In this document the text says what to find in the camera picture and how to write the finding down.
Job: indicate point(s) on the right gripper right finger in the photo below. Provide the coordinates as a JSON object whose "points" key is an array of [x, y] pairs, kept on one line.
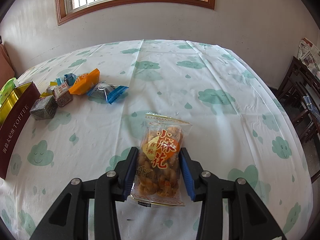
{"points": [[249, 218]]}

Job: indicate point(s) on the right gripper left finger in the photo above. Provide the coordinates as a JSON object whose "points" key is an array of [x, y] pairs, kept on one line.
{"points": [[67, 218]]}

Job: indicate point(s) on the fried dough twist snack bag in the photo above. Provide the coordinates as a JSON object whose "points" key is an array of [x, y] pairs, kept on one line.
{"points": [[157, 179]]}

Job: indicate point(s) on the dark green cube snack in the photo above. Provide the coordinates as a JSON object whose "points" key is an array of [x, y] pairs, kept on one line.
{"points": [[44, 108]]}

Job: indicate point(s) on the blue clear snack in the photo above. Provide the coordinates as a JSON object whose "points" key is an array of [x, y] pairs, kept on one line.
{"points": [[109, 93]]}

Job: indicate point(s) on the orange snack packet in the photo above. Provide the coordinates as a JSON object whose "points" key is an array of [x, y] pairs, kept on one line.
{"points": [[85, 82]]}

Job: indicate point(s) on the white cloud pattern tablecloth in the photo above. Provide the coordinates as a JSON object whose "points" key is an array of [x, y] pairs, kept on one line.
{"points": [[238, 128]]}

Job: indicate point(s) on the red toffee tin box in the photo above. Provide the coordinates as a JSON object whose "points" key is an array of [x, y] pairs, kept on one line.
{"points": [[15, 112]]}

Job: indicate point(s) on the red brown cube snack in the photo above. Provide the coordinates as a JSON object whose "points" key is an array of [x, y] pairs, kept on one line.
{"points": [[62, 95]]}

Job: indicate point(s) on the yellow wrapped candy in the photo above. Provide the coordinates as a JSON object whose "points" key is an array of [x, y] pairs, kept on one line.
{"points": [[49, 90]]}

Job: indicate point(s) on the dark wooden chair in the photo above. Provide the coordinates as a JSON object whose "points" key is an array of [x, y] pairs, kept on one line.
{"points": [[300, 90]]}

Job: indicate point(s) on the small blue wrapped candy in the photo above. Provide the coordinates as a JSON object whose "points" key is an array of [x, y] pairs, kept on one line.
{"points": [[68, 78]]}

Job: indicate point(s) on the green tissue pack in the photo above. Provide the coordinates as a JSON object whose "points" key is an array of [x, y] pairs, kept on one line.
{"points": [[8, 87]]}

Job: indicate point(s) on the orange cloth covered table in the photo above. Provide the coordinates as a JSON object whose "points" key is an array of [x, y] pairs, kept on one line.
{"points": [[6, 70]]}

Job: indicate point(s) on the stack of newspapers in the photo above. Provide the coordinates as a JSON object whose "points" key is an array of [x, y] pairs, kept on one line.
{"points": [[308, 53]]}

